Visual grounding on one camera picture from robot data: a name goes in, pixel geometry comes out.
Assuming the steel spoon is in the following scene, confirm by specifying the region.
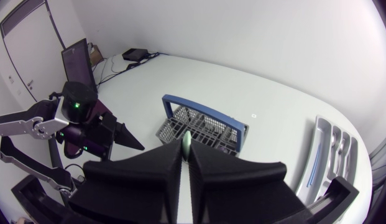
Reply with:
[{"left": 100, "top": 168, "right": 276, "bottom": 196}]
[{"left": 328, "top": 132, "right": 339, "bottom": 175}]

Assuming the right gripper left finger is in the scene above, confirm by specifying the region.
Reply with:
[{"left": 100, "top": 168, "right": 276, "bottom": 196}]
[{"left": 60, "top": 139, "right": 183, "bottom": 224}]

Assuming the steel fork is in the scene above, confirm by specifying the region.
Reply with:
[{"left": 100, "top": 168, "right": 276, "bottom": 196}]
[{"left": 335, "top": 138, "right": 347, "bottom": 178}]

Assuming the grey cutlery basket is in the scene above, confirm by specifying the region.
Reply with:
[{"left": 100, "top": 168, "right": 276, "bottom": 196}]
[{"left": 155, "top": 94, "right": 249, "bottom": 158}]

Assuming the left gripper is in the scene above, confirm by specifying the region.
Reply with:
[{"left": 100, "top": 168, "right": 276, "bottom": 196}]
[{"left": 86, "top": 111, "right": 145, "bottom": 160}]

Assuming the black power brick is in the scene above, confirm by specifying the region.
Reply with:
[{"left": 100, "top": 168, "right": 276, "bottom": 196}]
[{"left": 121, "top": 48, "right": 149, "bottom": 62}]

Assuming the cardboard box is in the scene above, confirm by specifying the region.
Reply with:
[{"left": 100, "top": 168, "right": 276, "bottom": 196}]
[{"left": 88, "top": 43, "right": 104, "bottom": 67}]

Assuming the pale green plastic spoon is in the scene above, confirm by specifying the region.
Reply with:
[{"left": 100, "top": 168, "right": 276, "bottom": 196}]
[{"left": 182, "top": 130, "right": 193, "bottom": 162}]

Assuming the dark screen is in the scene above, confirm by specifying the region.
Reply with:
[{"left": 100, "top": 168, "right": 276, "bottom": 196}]
[{"left": 61, "top": 37, "right": 98, "bottom": 94}]

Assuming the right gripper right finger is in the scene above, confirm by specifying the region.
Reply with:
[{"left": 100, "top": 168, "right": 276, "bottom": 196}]
[{"left": 188, "top": 141, "right": 314, "bottom": 224}]

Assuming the black cable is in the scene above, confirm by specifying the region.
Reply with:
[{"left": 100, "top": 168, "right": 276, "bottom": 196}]
[
  {"left": 99, "top": 55, "right": 116, "bottom": 85},
  {"left": 96, "top": 52, "right": 168, "bottom": 86}
]

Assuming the blue plastic knife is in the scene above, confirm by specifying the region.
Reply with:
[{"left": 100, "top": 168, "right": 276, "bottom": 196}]
[{"left": 306, "top": 142, "right": 321, "bottom": 188}]

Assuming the grey cutlery tray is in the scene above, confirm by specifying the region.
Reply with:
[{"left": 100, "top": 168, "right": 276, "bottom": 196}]
[{"left": 295, "top": 114, "right": 359, "bottom": 208}]

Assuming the white door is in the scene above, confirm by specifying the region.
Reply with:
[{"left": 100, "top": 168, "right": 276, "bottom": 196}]
[{"left": 0, "top": 0, "right": 67, "bottom": 103}]

